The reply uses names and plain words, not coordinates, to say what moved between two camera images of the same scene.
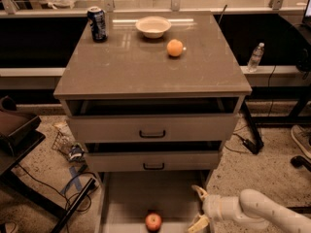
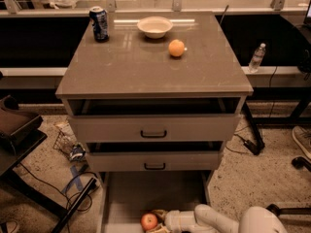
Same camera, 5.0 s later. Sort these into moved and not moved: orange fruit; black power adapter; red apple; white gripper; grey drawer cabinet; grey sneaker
Moved: red apple; white gripper
Not moved: grey drawer cabinet; orange fruit; black power adapter; grey sneaker
